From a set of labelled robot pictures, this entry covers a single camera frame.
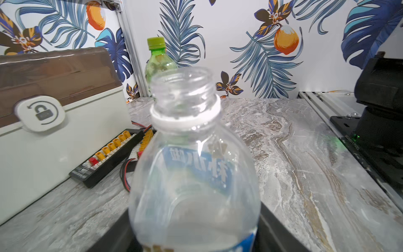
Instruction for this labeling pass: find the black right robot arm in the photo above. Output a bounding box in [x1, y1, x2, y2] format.
[354, 51, 403, 149]

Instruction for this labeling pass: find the green plastic bottle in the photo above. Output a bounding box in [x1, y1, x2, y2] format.
[145, 48, 178, 97]

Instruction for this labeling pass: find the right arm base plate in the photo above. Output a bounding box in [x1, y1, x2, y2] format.
[330, 116, 403, 190]

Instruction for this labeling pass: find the aluminium front rail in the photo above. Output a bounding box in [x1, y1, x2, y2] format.
[298, 90, 403, 210]

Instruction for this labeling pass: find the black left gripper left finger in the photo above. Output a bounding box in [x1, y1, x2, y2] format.
[87, 210, 135, 252]

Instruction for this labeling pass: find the yellow-green bottle cap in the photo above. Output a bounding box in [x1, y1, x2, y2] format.
[147, 37, 166, 50]

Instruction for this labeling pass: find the front yellow connector board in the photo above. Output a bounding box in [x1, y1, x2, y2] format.
[130, 129, 154, 161]

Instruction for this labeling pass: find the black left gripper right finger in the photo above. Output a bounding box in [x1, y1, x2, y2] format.
[256, 203, 309, 252]

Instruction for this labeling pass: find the brown lid storage box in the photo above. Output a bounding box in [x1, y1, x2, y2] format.
[1, 47, 131, 223]

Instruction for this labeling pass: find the clear plastic water bottle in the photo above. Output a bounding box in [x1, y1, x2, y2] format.
[128, 67, 261, 252]

